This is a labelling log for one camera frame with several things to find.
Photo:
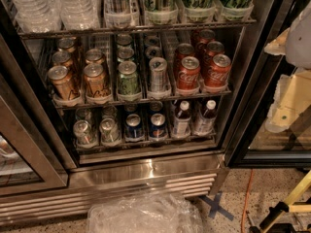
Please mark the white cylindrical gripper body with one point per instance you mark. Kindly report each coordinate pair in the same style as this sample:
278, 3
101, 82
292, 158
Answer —
300, 44

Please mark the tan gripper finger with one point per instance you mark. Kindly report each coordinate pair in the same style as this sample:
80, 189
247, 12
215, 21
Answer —
277, 46

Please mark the pepsi can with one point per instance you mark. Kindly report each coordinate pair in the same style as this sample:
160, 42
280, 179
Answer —
158, 126
155, 107
131, 109
133, 127

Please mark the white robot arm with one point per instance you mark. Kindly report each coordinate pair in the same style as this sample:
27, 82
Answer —
298, 45

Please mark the right glass fridge door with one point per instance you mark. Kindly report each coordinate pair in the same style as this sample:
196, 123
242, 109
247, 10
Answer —
251, 140

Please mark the middle right coca-cola can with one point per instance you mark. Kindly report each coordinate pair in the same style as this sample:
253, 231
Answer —
213, 48

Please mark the coca-cola can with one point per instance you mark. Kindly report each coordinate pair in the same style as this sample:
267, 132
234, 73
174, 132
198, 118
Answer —
213, 48
202, 36
183, 50
217, 71
188, 73

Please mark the front right coca-cola can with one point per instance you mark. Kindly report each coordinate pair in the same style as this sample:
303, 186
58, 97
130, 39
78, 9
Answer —
217, 71

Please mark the rear coca-cola can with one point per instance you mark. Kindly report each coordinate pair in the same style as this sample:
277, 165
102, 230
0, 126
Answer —
202, 36

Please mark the middle left coca-cola can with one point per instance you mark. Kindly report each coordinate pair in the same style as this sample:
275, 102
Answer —
183, 50

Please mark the front left coca-cola can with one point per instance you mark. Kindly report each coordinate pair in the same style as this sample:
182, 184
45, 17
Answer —
188, 73

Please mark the stainless fridge base grille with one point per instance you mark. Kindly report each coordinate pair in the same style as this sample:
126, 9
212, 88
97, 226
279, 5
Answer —
190, 175

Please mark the front silver slim can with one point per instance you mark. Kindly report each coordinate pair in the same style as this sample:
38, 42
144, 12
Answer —
158, 71

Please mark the silver slim can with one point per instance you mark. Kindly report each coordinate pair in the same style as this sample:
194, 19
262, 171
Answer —
153, 51
158, 71
151, 41

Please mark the middle silver slim can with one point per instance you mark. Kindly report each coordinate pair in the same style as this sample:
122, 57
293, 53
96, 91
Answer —
153, 51

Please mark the rear silver slim can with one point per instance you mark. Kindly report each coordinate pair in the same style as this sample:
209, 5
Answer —
151, 41

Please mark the middle green can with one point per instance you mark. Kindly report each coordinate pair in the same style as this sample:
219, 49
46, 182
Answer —
125, 54

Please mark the front green can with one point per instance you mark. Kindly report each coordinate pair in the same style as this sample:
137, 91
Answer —
128, 79

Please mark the rear green can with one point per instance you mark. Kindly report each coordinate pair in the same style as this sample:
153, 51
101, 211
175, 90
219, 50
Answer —
124, 40

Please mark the rear left silver can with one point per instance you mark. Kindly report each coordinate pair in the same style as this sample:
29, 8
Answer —
84, 114

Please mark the rear left gold can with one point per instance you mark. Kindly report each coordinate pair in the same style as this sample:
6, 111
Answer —
68, 44

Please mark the front left silver can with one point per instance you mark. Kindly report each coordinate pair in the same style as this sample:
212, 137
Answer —
83, 131

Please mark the right white-cap bottle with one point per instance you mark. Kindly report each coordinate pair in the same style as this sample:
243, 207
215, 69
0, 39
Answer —
205, 118

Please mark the white-cap bottle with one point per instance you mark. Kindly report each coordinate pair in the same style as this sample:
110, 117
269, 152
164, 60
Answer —
205, 118
181, 120

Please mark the left white-cap bottle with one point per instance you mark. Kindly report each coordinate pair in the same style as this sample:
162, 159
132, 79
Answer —
181, 120

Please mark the yellow black stand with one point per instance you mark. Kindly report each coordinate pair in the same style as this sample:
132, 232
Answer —
289, 205

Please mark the blue tape cross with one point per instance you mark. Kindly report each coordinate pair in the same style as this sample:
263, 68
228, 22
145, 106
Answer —
215, 207

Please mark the clear plastic bag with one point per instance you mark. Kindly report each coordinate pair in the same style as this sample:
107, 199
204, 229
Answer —
145, 213

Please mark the right clear water bottle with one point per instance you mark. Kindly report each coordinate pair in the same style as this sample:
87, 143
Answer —
80, 14

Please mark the bottom wire shelf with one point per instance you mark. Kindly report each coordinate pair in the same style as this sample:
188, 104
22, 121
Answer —
122, 144

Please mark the wire shelf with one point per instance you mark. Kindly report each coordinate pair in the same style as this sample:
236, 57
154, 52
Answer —
141, 98
136, 29
122, 144

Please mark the middle wire shelf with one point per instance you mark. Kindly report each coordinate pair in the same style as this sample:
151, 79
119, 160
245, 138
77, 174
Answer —
141, 98

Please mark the upper wire shelf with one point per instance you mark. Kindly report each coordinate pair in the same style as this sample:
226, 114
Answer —
136, 29

